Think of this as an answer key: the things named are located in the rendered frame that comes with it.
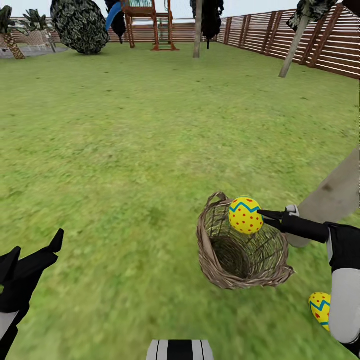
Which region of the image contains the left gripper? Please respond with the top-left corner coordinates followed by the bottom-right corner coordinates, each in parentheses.
top-left (0, 228), bottom-right (64, 300)

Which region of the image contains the easter egg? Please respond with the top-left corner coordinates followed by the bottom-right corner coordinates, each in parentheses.
top-left (308, 292), bottom-right (331, 331)
top-left (228, 195), bottom-right (265, 235)

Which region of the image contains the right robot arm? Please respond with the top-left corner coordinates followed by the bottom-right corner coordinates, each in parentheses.
top-left (257, 204), bottom-right (360, 359)

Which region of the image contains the robot trunk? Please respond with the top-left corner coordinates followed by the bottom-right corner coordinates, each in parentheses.
top-left (146, 339), bottom-right (214, 360)

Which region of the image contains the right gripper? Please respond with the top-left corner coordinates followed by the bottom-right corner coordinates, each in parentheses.
top-left (257, 209), bottom-right (312, 239)

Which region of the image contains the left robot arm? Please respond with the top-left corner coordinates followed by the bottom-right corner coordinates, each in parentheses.
top-left (0, 228), bottom-right (64, 360)

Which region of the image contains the wicker basket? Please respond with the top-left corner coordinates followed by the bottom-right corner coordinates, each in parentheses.
top-left (196, 191), bottom-right (296, 291)

